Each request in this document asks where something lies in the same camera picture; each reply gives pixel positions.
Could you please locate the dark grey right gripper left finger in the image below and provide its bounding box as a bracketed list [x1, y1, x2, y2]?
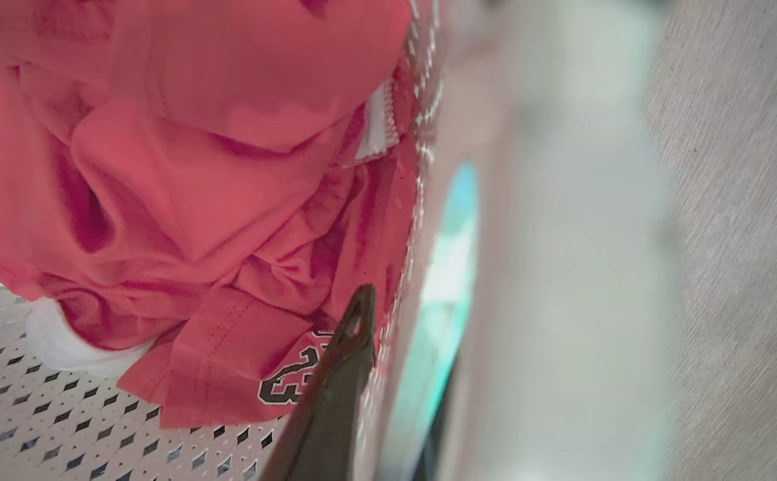
[259, 284, 377, 481]

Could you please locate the red jersey with black number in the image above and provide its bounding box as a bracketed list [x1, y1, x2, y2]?
[0, 0, 444, 430]

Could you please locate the white perforated plastic laundry basket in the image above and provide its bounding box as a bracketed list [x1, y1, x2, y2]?
[0, 0, 686, 481]

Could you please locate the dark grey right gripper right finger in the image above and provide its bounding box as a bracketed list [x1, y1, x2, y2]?
[413, 353, 460, 481]

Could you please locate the white garment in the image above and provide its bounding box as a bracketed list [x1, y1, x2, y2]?
[0, 266, 156, 379]

